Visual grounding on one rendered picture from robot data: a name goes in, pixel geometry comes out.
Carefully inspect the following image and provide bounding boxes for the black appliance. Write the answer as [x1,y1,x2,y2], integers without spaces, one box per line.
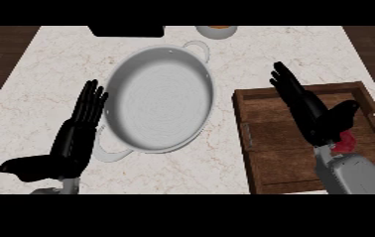
[87,25,167,39]

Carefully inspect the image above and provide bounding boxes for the white bowl with orange content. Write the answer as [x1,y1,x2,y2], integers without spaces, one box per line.
[195,25,239,41]

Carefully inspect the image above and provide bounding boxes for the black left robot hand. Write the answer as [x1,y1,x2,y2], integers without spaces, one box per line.
[0,78,109,183]

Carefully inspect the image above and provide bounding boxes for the brown wooden tray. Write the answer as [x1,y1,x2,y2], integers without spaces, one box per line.
[231,80,375,195]

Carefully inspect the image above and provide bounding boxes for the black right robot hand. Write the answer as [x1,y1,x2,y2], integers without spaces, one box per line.
[268,60,361,148]

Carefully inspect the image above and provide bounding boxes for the white two-handled pot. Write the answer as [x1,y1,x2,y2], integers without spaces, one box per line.
[91,40,217,164]

